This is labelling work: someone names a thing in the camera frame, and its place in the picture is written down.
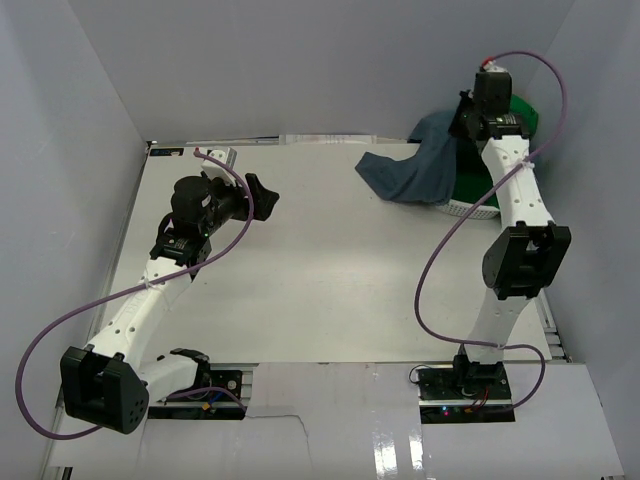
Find white plastic basket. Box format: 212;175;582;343
434;197;504;221

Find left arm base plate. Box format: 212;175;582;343
148;366;252;421

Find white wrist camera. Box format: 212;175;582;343
201;146;237;185
480;57;508;73

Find papers behind table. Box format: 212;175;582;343
278;134;377;145

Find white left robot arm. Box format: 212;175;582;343
60;173;280;434

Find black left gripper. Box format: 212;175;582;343
200;174;279;237

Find blue t shirt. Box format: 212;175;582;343
355;111;457;205

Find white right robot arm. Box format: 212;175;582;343
449;69;571;399

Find green t shirt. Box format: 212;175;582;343
449;96;537;205

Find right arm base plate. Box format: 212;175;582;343
408;364;516;425

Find black label sticker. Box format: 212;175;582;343
149;148;184;157

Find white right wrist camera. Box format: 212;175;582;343
480;57;508;73

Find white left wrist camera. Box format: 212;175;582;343
201;146;237;185

